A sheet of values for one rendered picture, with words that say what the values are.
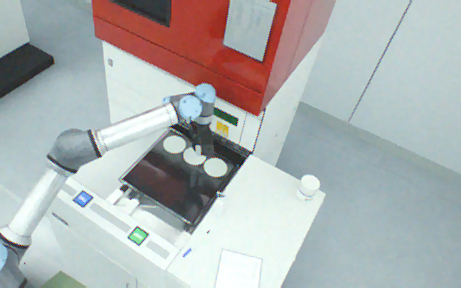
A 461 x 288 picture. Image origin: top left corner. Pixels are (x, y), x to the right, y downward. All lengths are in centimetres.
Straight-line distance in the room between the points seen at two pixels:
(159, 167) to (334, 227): 148
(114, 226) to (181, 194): 31
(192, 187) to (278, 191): 35
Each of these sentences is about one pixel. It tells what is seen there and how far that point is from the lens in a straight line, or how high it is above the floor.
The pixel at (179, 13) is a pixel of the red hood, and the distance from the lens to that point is 147.
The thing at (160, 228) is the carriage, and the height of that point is 88.
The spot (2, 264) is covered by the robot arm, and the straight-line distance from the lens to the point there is 137.
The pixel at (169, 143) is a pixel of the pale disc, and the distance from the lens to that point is 181.
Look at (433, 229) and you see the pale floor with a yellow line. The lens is 318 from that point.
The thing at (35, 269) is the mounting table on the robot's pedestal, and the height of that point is 82.
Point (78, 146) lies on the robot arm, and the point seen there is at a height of 132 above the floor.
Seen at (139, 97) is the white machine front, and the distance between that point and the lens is 195.
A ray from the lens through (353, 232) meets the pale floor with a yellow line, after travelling 288.
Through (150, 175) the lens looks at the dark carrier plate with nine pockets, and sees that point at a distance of 171.
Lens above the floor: 228
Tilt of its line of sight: 46 degrees down
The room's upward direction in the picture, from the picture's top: 8 degrees clockwise
